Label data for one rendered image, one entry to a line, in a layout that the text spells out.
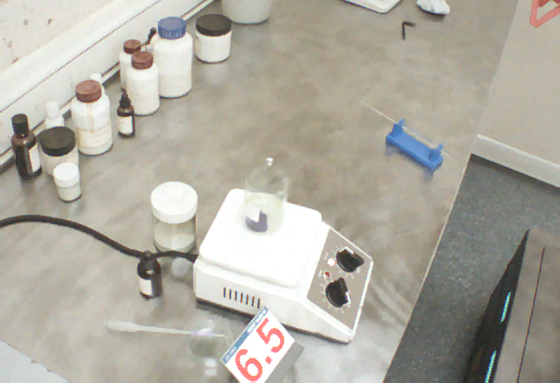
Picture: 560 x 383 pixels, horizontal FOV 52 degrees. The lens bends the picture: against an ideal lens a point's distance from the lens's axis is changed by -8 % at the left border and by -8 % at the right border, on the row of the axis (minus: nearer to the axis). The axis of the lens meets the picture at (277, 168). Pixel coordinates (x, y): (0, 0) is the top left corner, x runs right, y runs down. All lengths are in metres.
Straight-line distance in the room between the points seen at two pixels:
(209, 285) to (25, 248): 0.27
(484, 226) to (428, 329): 0.49
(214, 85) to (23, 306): 0.54
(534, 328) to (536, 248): 0.25
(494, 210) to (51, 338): 1.69
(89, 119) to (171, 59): 0.19
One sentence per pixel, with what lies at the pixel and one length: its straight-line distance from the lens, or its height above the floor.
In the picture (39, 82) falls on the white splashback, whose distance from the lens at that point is 0.99.
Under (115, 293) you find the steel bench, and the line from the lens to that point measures 0.78.
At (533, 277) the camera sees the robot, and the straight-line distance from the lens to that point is 1.49.
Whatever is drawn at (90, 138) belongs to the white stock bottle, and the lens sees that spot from 0.94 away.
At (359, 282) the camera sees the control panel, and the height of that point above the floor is 0.78.
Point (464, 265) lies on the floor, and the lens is 1.94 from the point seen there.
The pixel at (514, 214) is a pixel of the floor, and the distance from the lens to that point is 2.19.
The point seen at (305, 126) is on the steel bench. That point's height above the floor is 0.75.
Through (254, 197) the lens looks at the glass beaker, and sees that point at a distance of 0.68.
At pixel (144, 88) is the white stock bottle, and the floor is 0.80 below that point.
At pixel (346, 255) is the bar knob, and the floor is 0.81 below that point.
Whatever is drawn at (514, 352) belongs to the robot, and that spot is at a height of 0.36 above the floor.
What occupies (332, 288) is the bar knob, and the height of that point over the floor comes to 0.81.
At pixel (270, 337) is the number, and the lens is 0.72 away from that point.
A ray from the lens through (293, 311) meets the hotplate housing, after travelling 0.71.
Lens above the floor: 1.37
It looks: 41 degrees down
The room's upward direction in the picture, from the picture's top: 8 degrees clockwise
